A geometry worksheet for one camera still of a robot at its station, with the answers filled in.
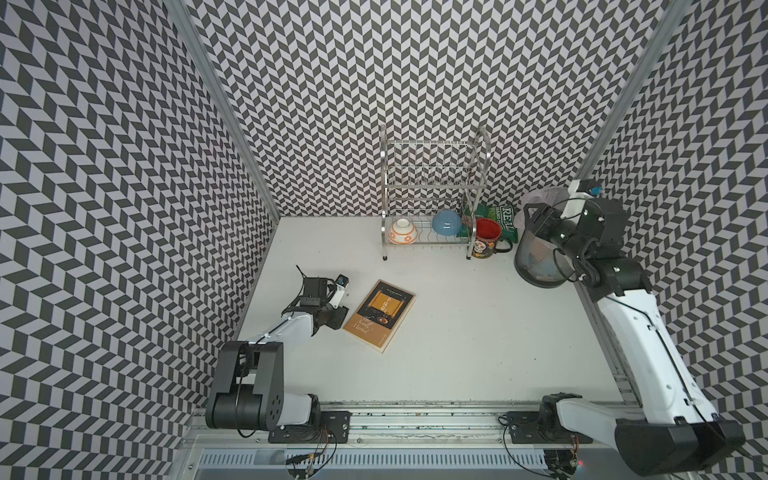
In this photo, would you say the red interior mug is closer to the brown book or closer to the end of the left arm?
the brown book

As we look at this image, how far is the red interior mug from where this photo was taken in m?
1.01

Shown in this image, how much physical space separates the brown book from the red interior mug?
0.29 meters

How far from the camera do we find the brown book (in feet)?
2.89
